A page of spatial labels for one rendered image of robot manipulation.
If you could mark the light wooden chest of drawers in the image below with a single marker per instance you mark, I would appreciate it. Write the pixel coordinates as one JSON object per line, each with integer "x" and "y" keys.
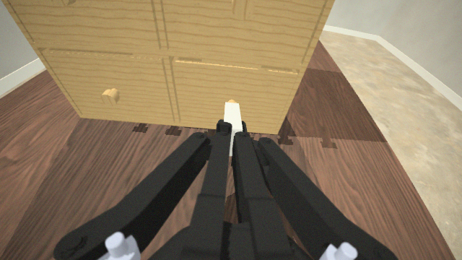
{"x": 168, "y": 56}

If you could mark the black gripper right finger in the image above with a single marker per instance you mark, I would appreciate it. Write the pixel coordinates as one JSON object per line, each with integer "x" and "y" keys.
{"x": 321, "y": 227}

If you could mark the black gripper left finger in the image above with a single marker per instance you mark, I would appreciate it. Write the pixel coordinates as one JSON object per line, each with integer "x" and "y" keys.
{"x": 125, "y": 230}

